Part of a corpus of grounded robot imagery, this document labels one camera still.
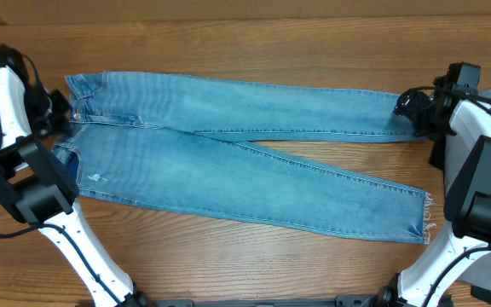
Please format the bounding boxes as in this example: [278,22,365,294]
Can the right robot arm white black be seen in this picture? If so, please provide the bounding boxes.
[364,62,491,306]

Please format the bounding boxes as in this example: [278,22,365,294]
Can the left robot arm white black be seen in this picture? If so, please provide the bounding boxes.
[0,44,152,307]

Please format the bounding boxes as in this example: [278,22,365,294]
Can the black garment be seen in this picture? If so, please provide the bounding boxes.
[429,136,446,171]

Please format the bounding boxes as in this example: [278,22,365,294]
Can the light blue denim jeans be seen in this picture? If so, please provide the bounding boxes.
[54,72,432,244]

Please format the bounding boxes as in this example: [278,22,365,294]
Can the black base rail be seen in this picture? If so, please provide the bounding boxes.
[151,295,376,307]

